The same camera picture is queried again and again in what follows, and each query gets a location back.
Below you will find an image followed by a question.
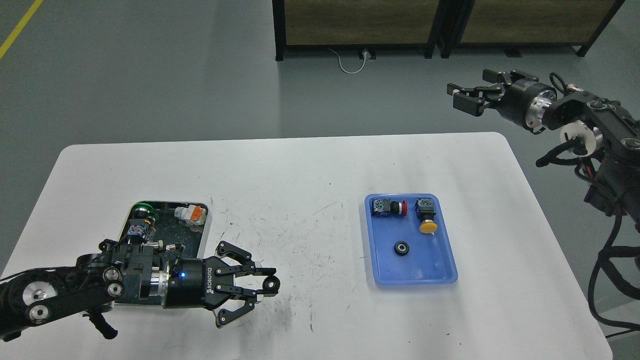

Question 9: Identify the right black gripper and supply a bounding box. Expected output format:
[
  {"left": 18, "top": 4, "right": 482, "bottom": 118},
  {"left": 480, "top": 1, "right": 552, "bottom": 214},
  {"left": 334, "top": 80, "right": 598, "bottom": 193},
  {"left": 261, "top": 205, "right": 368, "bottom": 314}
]
[{"left": 446, "top": 69, "right": 557, "bottom": 135}]

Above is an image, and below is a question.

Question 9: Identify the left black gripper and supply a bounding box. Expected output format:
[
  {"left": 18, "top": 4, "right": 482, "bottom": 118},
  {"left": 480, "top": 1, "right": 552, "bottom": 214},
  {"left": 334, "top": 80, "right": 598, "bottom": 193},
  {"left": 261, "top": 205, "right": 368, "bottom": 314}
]
[{"left": 150, "top": 241, "right": 277, "bottom": 329}]

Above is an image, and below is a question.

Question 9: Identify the black gear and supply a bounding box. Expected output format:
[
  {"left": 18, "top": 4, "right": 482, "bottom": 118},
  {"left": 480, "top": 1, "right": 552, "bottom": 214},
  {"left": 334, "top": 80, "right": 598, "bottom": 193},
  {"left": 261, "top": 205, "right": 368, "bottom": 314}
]
[
  {"left": 393, "top": 240, "right": 410, "bottom": 256},
  {"left": 262, "top": 275, "right": 281, "bottom": 297}
]

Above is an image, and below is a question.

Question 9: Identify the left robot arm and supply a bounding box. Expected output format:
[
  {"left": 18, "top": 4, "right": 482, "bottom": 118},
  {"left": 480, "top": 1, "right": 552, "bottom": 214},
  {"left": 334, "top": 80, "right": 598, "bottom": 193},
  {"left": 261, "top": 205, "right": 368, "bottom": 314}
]
[{"left": 1, "top": 239, "right": 281, "bottom": 342}]

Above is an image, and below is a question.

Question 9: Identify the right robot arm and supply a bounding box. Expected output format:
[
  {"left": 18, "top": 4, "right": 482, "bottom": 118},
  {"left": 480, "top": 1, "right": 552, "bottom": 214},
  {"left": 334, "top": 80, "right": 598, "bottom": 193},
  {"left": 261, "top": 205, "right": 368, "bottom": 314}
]
[{"left": 446, "top": 69, "right": 640, "bottom": 337}]

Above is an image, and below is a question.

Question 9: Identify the wooden cabinet right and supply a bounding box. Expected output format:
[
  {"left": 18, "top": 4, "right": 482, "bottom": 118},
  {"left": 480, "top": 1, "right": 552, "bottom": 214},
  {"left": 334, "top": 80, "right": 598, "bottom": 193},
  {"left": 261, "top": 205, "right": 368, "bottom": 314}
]
[{"left": 438, "top": 0, "right": 624, "bottom": 59}]

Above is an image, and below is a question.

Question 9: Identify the wooden cabinet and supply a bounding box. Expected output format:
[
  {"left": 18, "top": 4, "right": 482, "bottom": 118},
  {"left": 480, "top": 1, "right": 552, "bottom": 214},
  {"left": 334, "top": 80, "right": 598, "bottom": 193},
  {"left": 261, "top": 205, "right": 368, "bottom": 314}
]
[
  {"left": 271, "top": 0, "right": 450, "bottom": 62},
  {"left": 438, "top": 0, "right": 624, "bottom": 59}
]

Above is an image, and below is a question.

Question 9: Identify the orange white connector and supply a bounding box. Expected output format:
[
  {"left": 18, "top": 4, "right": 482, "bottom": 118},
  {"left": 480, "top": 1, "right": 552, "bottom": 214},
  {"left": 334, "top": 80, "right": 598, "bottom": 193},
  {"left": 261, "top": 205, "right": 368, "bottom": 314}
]
[{"left": 173, "top": 204, "right": 208, "bottom": 232}]

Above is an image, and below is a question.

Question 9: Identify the steel tray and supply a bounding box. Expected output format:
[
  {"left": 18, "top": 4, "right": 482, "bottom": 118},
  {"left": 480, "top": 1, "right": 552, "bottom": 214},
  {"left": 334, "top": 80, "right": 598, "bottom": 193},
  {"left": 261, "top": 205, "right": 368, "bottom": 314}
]
[{"left": 113, "top": 200, "right": 209, "bottom": 306}]

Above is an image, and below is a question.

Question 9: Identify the green push button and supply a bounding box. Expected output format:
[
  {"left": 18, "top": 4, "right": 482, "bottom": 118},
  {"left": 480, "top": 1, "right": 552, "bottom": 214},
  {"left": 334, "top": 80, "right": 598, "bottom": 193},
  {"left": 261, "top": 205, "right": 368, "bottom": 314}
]
[{"left": 130, "top": 202, "right": 159, "bottom": 225}]

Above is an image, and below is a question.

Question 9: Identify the yellow push button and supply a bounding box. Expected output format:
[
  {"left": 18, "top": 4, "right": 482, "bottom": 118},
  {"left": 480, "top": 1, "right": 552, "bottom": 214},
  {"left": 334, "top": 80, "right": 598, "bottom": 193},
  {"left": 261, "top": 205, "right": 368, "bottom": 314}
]
[{"left": 415, "top": 197, "right": 438, "bottom": 234}]

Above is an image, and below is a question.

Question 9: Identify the red emergency push button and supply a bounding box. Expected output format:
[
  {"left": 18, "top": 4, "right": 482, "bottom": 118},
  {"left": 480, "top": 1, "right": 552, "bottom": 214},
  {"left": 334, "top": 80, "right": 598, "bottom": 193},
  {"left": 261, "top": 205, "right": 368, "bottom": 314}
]
[{"left": 370, "top": 198, "right": 408, "bottom": 218}]

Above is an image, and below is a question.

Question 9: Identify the blue plastic tray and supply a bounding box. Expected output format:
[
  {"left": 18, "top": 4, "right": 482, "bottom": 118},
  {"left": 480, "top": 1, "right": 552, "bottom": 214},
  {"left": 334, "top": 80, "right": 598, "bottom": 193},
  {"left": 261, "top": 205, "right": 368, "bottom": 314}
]
[{"left": 364, "top": 193, "right": 458, "bottom": 287}]

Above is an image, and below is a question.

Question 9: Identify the wooden cabinet left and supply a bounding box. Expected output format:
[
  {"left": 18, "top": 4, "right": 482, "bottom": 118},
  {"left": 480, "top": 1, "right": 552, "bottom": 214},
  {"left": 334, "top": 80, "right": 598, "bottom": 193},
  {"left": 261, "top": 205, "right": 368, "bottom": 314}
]
[{"left": 271, "top": 0, "right": 450, "bottom": 62}]

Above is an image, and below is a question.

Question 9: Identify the blue black switch block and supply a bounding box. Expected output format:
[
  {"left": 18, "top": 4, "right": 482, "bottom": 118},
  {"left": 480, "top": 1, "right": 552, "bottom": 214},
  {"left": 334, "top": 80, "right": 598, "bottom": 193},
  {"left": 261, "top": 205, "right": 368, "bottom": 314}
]
[{"left": 125, "top": 222, "right": 156, "bottom": 245}]

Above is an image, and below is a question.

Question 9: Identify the white floor cable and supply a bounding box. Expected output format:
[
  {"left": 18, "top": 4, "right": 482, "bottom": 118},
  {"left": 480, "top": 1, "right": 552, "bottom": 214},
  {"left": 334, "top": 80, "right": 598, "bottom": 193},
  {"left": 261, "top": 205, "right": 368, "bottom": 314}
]
[{"left": 327, "top": 47, "right": 374, "bottom": 74}]

